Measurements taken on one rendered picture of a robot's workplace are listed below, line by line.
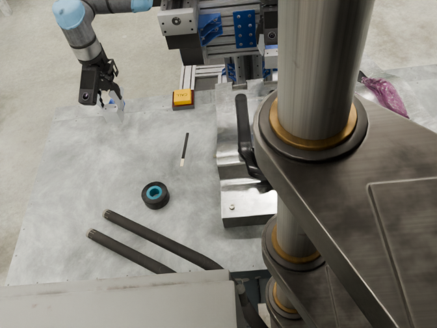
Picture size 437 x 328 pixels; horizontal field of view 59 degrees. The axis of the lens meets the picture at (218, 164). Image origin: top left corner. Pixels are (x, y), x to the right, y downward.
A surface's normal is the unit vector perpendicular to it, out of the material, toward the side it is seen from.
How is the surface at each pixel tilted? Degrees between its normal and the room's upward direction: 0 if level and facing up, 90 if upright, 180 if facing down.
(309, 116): 90
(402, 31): 0
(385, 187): 0
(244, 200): 0
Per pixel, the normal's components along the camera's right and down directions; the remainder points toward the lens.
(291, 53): -0.72, 0.61
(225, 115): -0.11, -0.53
